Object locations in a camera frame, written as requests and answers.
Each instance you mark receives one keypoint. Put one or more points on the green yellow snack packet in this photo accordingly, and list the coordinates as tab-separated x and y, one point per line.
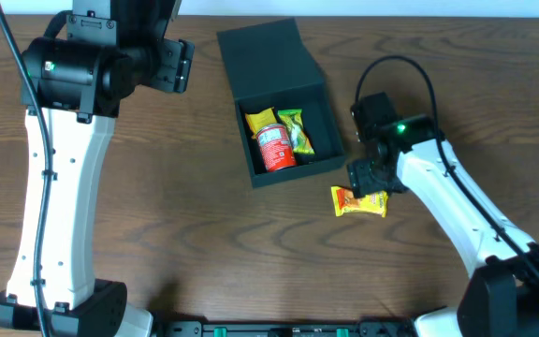
293	122

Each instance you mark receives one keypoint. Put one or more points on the black open gift box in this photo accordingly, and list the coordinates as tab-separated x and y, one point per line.
268	66

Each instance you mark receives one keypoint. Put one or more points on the red cylindrical can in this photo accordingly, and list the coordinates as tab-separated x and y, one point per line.
275	147

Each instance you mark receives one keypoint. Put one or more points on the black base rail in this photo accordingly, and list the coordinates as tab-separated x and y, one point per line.
182	325

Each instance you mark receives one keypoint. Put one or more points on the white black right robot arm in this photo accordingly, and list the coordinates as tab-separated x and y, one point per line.
502	261

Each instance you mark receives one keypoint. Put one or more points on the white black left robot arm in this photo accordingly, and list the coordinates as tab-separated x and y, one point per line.
74	78

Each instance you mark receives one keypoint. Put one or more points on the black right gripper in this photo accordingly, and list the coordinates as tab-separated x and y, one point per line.
363	177

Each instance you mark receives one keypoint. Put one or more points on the yellow orange biscuit packet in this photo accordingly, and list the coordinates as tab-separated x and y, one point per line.
344	202

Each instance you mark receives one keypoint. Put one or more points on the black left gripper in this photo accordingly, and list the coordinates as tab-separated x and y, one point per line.
176	65

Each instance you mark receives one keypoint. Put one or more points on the small yellow snack packet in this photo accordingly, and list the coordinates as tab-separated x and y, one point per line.
257	121

